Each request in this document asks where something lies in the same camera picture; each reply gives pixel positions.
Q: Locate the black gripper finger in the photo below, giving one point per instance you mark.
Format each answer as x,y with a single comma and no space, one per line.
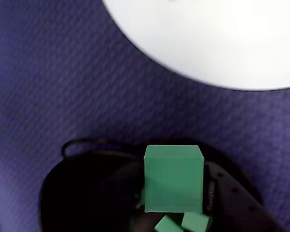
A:
232,205
120,198

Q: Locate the white round plate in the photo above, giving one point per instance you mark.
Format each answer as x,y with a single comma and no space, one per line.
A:
207,36

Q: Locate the black metal bucket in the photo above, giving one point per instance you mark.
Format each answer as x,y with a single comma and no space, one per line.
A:
75,193

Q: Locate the blue woven cloth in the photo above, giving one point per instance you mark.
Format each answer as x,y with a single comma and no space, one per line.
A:
62,72

